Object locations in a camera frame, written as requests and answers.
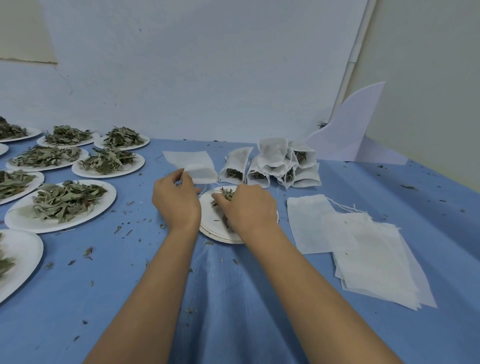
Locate heaps of dried green leaves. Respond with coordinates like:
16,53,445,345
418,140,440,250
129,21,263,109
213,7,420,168
0,116,147,280

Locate stack of empty flat pouches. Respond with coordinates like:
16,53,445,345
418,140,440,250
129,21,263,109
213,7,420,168
286,194,438,311

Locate person's left hand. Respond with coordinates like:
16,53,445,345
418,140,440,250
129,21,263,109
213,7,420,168
151,168,203,231

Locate scattered leaf crumbs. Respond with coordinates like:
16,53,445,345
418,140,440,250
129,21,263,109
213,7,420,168
45,161,480,342

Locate spread of white paper plates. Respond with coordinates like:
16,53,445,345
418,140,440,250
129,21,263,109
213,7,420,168
0,125,151,305

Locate pile of filled white pouches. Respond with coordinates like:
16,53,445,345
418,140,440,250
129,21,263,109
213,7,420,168
218,137,322,190

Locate person's left forearm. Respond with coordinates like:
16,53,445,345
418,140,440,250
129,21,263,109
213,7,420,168
83,221,200,364

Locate small stack of bare plates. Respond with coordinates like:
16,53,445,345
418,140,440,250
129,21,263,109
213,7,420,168
197,184,280,245

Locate bunch of dried herb sprigs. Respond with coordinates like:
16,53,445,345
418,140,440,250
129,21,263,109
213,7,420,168
211,187,236,207

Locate person's right hand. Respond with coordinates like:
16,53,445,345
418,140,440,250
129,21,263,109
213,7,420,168
211,183,281,241

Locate blue tablecloth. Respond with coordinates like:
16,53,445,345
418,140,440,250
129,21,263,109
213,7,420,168
0,137,480,364

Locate white curved paper sheet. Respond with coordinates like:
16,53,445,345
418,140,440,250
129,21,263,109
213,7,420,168
305,81,409,166

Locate white drawstring bag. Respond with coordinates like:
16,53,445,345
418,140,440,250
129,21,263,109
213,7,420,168
162,150,219,185

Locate white wall conduit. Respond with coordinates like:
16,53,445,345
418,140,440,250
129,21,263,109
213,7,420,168
329,0,377,125

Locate person's right forearm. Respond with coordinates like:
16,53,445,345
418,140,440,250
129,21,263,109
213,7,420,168
239,224,405,364

